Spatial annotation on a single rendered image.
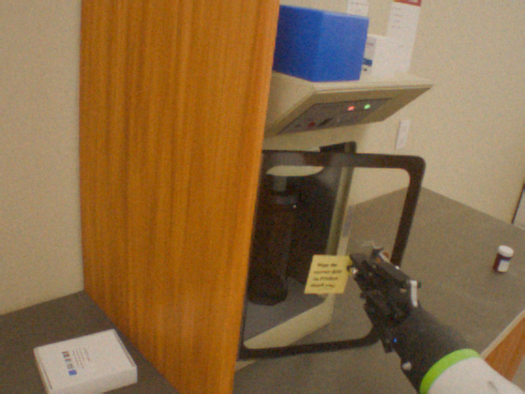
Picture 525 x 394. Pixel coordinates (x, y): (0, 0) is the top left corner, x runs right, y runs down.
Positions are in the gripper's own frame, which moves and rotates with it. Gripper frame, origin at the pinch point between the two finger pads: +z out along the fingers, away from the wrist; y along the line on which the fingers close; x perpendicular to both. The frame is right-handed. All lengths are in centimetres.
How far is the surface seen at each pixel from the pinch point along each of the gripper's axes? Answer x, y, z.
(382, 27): -5.2, 38.1, 18.7
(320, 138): 6.0, 18.7, 13.0
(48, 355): 53, -22, 10
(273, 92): 19.4, 28.5, 0.9
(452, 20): -87, 42, 109
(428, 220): -66, -26, 68
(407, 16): -56, 40, 93
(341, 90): 10.9, 30.1, -2.2
